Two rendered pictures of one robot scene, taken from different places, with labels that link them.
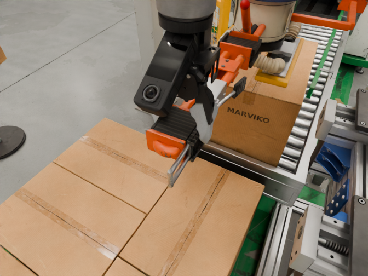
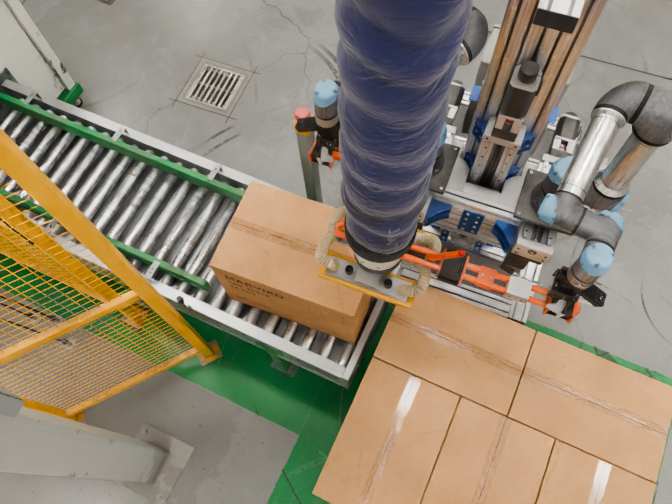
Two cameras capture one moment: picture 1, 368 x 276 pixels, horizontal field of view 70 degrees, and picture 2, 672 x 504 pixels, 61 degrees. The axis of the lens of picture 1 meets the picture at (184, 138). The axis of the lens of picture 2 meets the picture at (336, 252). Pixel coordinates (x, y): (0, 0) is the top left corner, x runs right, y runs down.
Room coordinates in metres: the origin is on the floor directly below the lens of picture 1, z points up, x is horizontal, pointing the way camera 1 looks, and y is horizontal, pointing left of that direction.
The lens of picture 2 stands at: (1.02, 0.51, 2.96)
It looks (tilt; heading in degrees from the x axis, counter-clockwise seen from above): 66 degrees down; 270
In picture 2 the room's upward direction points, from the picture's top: 5 degrees counter-clockwise
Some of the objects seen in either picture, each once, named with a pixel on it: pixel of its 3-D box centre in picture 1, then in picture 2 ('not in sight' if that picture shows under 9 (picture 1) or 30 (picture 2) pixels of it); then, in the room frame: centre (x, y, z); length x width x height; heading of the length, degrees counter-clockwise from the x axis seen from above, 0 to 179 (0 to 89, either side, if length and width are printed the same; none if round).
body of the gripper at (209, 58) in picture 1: (187, 53); (569, 283); (0.36, -0.01, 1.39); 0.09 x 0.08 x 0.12; 153
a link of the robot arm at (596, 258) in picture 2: not in sight; (593, 262); (0.35, -0.01, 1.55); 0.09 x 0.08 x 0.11; 55
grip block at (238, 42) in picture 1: (238, 49); (452, 266); (0.65, -0.14, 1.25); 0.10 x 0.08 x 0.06; 64
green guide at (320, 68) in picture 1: (334, 44); (120, 139); (2.05, -1.23, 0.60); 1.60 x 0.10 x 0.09; 150
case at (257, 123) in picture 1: (259, 93); (304, 264); (1.16, -0.41, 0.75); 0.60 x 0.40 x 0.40; 154
